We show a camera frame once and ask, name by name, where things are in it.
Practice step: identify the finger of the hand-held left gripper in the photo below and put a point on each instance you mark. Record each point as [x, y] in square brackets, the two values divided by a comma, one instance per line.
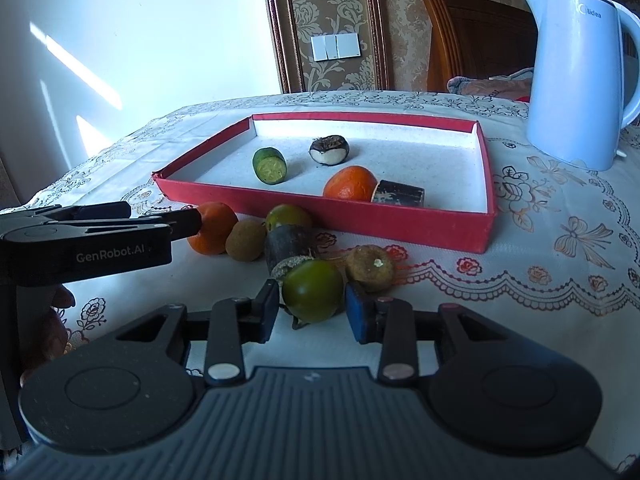
[75, 214]
[185, 222]

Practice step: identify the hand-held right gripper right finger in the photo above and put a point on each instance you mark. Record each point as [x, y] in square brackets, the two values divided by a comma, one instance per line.
[357, 310]

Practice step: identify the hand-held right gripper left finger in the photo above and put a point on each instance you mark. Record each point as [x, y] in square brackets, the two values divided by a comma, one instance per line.
[267, 310]

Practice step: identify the orange mandarin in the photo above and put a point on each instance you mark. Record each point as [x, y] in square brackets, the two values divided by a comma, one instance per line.
[347, 185]
[215, 230]

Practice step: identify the green round fruit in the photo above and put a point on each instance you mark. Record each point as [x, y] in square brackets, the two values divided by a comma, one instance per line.
[312, 290]
[287, 217]

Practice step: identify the green cucumber piece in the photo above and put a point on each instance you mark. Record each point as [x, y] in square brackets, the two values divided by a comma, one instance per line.
[267, 162]

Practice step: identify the dark water chestnut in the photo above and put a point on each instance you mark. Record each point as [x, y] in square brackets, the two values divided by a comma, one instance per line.
[328, 152]

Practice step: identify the red shallow box tray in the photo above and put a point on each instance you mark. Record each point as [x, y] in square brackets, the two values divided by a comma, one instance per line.
[400, 145]

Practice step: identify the person's left hand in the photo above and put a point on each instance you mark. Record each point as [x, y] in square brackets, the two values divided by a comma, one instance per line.
[47, 330]

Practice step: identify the brown fruit with white spot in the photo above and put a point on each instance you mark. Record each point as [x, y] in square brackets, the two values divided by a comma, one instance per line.
[370, 267]

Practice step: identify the brown kiwi fruit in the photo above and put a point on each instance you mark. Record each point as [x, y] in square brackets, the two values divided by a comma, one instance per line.
[245, 242]

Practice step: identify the wooden chair back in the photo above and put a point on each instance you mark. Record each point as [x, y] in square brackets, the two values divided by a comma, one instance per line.
[475, 40]

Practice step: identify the white electric kettle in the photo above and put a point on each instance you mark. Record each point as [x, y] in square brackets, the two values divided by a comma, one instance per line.
[575, 85]

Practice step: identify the white wall light switch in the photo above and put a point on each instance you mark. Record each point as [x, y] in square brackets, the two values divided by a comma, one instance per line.
[335, 46]

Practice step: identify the brown wooden wall trim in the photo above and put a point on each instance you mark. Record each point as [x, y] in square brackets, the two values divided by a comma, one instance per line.
[374, 20]

